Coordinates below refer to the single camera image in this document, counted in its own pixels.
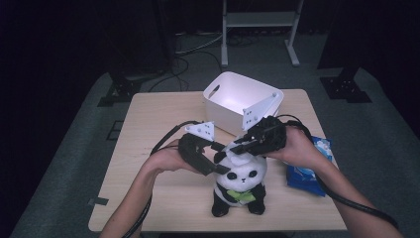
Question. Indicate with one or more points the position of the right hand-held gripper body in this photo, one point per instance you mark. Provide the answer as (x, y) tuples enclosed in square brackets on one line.
[(270, 135)]

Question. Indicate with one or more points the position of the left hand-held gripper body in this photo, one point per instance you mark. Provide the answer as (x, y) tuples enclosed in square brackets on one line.
[(193, 153)]

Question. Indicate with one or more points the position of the white wet wipe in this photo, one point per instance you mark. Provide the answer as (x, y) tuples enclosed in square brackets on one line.
[(239, 158)]

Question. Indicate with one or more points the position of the black and white panda plush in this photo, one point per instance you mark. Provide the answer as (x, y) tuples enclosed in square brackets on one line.
[(242, 173)]

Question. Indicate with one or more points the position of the blue wet wipe packet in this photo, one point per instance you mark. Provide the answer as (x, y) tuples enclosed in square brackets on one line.
[(302, 180)]

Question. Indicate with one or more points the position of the person's left hand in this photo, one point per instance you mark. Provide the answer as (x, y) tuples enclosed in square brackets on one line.
[(168, 158)]

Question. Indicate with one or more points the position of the person's right hand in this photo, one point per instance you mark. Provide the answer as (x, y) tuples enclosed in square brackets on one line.
[(298, 148)]

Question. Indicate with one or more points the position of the white plastic bin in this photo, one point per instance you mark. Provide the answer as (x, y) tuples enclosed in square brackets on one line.
[(228, 95)]

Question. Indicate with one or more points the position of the black stand base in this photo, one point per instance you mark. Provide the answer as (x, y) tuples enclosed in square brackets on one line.
[(120, 91), (345, 89)]

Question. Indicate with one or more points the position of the black tape strip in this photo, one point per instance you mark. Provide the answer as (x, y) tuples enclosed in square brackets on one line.
[(99, 201)]

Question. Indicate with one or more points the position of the white metal stand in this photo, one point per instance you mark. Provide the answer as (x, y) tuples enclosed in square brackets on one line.
[(259, 19)]

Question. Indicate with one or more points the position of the black square floor frame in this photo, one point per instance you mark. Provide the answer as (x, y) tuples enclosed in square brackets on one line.
[(109, 132)]

